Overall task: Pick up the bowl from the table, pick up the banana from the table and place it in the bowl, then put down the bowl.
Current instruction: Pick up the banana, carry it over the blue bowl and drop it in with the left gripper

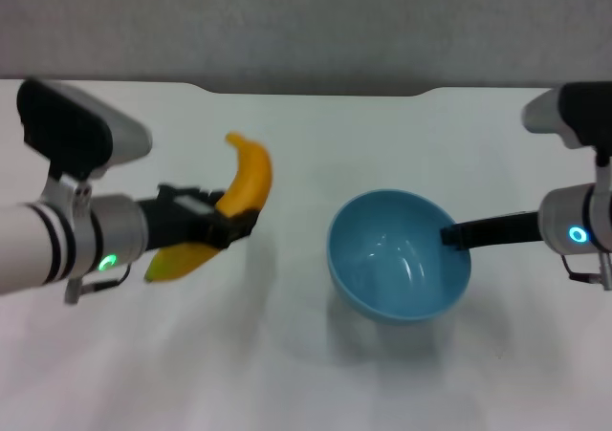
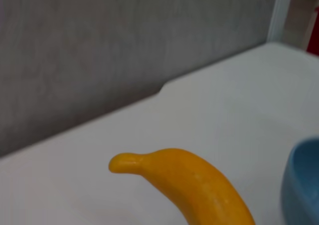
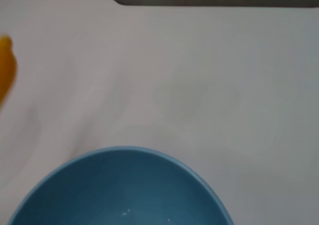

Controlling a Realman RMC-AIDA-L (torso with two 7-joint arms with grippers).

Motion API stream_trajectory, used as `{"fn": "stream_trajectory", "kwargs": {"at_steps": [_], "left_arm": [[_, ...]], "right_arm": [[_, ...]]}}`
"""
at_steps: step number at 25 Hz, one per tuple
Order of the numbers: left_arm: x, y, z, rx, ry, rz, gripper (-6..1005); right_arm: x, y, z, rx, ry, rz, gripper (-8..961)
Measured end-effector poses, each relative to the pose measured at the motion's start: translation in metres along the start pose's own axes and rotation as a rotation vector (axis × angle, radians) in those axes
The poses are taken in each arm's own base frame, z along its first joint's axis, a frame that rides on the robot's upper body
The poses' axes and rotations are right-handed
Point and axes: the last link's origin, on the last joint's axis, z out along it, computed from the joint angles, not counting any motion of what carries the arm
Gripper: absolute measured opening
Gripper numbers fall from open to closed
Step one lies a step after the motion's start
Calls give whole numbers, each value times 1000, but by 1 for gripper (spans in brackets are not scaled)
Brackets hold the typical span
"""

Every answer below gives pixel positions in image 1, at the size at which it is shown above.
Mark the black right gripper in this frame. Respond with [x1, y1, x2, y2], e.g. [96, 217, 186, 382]
[439, 209, 545, 251]

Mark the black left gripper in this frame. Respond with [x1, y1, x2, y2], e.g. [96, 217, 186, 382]
[136, 184, 262, 256]

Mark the yellow banana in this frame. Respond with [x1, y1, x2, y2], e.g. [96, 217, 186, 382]
[144, 132, 274, 285]

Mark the blue bowl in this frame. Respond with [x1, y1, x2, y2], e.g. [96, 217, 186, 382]
[326, 188, 474, 328]

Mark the right arm black cable plug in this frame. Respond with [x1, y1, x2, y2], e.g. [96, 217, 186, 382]
[560, 252, 612, 291]

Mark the arm black cable plug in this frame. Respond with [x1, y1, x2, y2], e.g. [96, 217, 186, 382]
[64, 261, 133, 306]
[560, 252, 612, 291]

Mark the left arm black cable plug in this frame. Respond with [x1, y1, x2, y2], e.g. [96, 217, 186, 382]
[64, 261, 133, 306]

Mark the right wrist camera black silver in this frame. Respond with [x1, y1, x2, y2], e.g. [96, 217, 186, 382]
[520, 80, 612, 151]

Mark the wrist camera black silver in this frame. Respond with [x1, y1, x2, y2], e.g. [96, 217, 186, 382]
[520, 80, 612, 151]
[15, 78, 155, 198]

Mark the left wrist camera black silver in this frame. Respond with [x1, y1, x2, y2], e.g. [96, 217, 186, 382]
[15, 78, 155, 198]

